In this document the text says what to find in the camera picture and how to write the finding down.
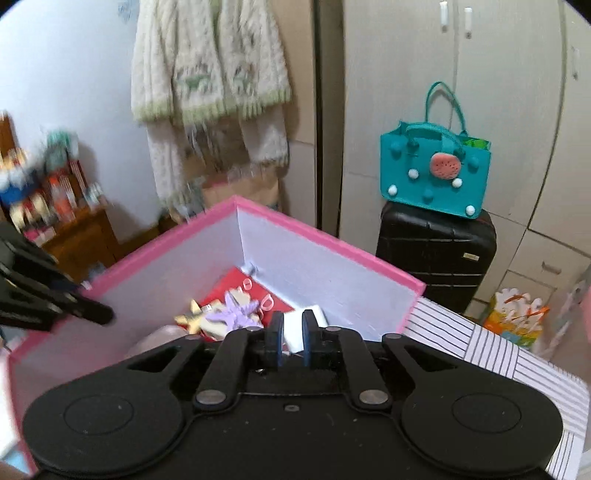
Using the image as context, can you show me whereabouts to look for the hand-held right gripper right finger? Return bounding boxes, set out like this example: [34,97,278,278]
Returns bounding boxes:
[301,310,467,411]

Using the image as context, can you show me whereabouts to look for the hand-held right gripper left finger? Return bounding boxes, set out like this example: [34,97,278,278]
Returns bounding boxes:
[126,312,284,412]

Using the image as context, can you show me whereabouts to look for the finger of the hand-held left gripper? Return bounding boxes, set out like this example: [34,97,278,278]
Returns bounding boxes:
[0,222,115,331]

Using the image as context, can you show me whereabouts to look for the small white box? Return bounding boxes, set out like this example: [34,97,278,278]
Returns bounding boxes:
[283,305,329,357]

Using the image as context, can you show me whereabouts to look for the purple star hair clip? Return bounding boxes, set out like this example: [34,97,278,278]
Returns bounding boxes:
[205,293,262,330]

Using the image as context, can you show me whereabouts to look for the pink cardboard box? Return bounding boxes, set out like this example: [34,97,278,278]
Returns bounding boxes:
[7,195,426,472]

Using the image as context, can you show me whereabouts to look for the cream star hair clip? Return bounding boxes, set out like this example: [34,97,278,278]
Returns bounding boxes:
[174,300,218,334]

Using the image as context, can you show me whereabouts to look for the wooden cabinet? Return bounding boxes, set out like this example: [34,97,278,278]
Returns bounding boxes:
[23,205,122,283]

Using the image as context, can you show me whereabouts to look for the pale pink object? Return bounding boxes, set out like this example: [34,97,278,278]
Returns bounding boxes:
[129,325,186,356]

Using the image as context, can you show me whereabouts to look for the red printed paper sheet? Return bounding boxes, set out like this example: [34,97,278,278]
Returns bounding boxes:
[196,265,296,333]

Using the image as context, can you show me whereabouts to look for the cluster of colourful trinkets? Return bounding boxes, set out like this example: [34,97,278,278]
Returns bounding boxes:
[0,111,110,232]

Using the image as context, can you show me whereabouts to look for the black hard suitcase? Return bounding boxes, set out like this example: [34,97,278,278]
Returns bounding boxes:
[375,200,498,317]

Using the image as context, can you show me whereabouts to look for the white striped tablecloth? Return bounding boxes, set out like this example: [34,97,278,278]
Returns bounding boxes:
[402,295,591,480]

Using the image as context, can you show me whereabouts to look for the brown paper bag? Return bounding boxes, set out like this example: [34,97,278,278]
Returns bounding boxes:
[175,164,281,219]

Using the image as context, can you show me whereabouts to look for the teal felt handbag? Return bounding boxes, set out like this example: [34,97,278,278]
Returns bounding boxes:
[379,82,492,221]

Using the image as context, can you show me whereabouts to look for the white fluffy garment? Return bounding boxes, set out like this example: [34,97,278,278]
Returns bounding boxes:
[145,106,290,205]

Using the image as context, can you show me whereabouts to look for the colourful gift bag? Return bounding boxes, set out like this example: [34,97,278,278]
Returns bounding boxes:
[482,287,551,349]

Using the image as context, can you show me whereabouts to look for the pink paper bag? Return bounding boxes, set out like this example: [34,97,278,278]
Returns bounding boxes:
[549,277,591,361]

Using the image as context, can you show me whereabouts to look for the cream green-trimmed fluffy coat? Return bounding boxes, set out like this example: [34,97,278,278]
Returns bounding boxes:
[130,0,293,126]

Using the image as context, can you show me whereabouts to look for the white wardrobe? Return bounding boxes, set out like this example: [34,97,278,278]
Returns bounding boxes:
[314,0,591,324]

